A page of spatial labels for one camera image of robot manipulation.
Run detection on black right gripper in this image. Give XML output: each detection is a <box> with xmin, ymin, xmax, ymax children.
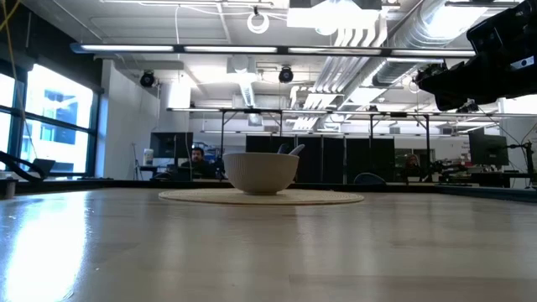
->
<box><xmin>414</xmin><ymin>57</ymin><xmax>537</xmax><ymax>113</ymax></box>

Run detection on black computer monitor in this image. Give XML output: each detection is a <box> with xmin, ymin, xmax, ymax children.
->
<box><xmin>468</xmin><ymin>133</ymin><xmax>510</xmax><ymax>168</ymax></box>
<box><xmin>149</xmin><ymin>132</ymin><xmax>195</xmax><ymax>159</ymax></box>

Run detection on person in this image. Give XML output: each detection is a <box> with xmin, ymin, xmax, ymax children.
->
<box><xmin>402</xmin><ymin>154</ymin><xmax>422</xmax><ymax>182</ymax></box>
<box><xmin>180</xmin><ymin>146</ymin><xmax>217</xmax><ymax>180</ymax></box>

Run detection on dark blue chair back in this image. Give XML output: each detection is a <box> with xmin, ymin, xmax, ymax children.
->
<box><xmin>352</xmin><ymin>171</ymin><xmax>387</xmax><ymax>185</ymax></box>

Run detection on black partition panels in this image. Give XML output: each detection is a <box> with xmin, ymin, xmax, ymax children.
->
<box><xmin>245</xmin><ymin>134</ymin><xmax>396</xmax><ymax>185</ymax></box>

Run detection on white ceiling light panel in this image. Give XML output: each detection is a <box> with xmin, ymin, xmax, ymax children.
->
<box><xmin>286</xmin><ymin>6</ymin><xmax>389</xmax><ymax>48</ymax></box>

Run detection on beige ribbed bowl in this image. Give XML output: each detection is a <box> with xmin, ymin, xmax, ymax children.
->
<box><xmin>222</xmin><ymin>152</ymin><xmax>300</xmax><ymax>196</ymax></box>

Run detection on long ceiling light bar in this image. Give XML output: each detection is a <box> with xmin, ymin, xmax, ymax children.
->
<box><xmin>70</xmin><ymin>41</ymin><xmax>477</xmax><ymax>58</ymax></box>

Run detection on round woven straw placemat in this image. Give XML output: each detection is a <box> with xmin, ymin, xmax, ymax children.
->
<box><xmin>158</xmin><ymin>187</ymin><xmax>365</xmax><ymax>206</ymax></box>

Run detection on large window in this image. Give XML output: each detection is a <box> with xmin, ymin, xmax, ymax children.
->
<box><xmin>0</xmin><ymin>62</ymin><xmax>104</xmax><ymax>180</ymax></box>

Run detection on dark laptop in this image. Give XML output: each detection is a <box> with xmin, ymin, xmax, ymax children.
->
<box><xmin>32</xmin><ymin>158</ymin><xmax>56</xmax><ymax>174</ymax></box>

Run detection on black metal gantry frame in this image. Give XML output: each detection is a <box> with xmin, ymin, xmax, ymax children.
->
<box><xmin>368</xmin><ymin>111</ymin><xmax>432</xmax><ymax>182</ymax></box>
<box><xmin>218</xmin><ymin>107</ymin><xmax>284</xmax><ymax>182</ymax></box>

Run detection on silver spiral ventilation duct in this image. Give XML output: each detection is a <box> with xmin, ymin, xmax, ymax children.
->
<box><xmin>371</xmin><ymin>0</ymin><xmax>475</xmax><ymax>87</ymax></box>

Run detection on white ring lamp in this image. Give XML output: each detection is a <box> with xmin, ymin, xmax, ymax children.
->
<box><xmin>246</xmin><ymin>11</ymin><xmax>270</xmax><ymax>35</ymax></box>

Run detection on black aluminium table frame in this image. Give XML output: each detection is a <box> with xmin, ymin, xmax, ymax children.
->
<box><xmin>0</xmin><ymin>178</ymin><xmax>537</xmax><ymax>205</ymax></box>

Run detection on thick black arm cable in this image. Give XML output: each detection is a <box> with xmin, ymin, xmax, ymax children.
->
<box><xmin>0</xmin><ymin>149</ymin><xmax>47</xmax><ymax>182</ymax></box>

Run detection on yellow cable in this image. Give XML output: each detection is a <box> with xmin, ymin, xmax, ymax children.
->
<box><xmin>0</xmin><ymin>0</ymin><xmax>24</xmax><ymax>122</ymax></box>

